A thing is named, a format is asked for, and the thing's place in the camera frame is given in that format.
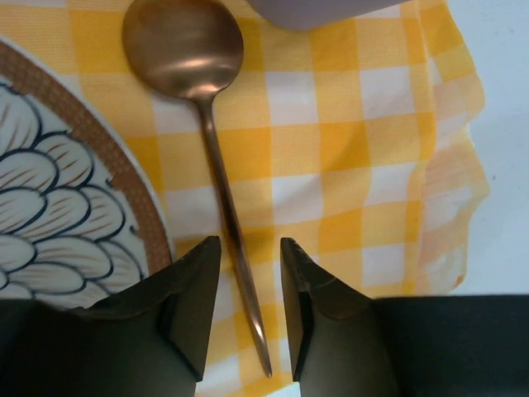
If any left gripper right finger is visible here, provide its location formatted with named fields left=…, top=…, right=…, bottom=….
left=280, top=238, right=528, bottom=396

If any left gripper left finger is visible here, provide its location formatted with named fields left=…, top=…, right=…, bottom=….
left=1, top=236, right=222, bottom=396

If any floral patterned ceramic bowl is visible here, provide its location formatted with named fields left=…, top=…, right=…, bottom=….
left=1, top=41, right=173, bottom=309

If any yellow white checkered cloth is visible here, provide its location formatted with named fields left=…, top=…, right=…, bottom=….
left=1, top=1, right=489, bottom=396

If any copper spoon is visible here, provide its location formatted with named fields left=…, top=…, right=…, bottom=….
left=122, top=1, right=273, bottom=377

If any lilac plastic cup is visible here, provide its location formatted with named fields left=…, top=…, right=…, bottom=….
left=248, top=0, right=403, bottom=31

